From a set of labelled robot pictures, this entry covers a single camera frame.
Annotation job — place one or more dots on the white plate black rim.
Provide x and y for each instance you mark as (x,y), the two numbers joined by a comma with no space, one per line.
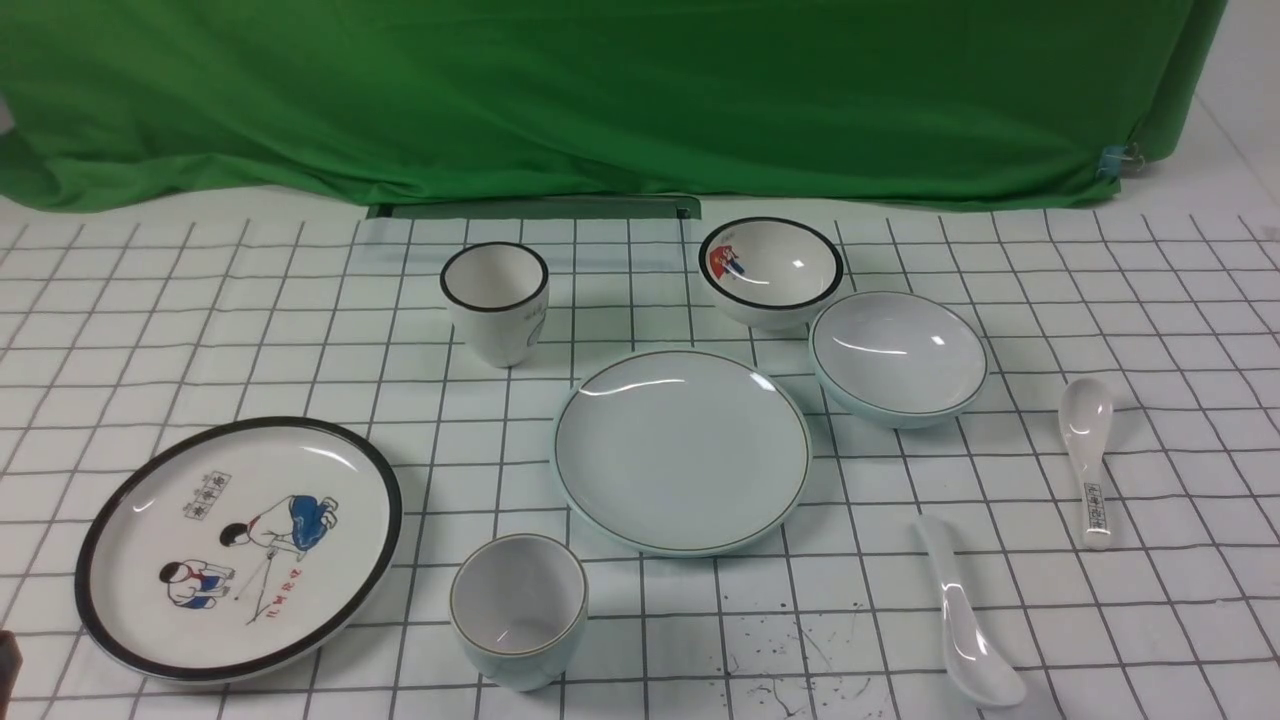
(238,550)

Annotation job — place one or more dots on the blue binder clip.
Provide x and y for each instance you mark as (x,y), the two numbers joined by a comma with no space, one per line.
(1121,161)

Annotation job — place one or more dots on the white bowl black rim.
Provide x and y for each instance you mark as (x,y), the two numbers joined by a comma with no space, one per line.
(770,273)

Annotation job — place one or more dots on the white spoon with label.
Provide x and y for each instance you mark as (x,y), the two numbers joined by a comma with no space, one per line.
(1085,417)

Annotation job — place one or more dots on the pale blue cup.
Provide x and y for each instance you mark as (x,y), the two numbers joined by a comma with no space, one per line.
(519,609)

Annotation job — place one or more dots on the plain white spoon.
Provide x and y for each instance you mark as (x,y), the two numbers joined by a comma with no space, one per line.
(971,660)

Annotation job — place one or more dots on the pale blue plate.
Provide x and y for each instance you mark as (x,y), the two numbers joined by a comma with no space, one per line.
(681,453)

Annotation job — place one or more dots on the white grid tablecloth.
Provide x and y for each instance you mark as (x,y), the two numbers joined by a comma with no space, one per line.
(119,338)

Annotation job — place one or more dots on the pale blue bowl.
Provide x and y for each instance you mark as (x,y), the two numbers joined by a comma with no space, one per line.
(896,359)

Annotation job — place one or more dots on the green backdrop cloth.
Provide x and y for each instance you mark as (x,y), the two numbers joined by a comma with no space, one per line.
(950,104)

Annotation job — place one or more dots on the white cup black rim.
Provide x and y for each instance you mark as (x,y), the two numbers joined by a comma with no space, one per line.
(497,296)

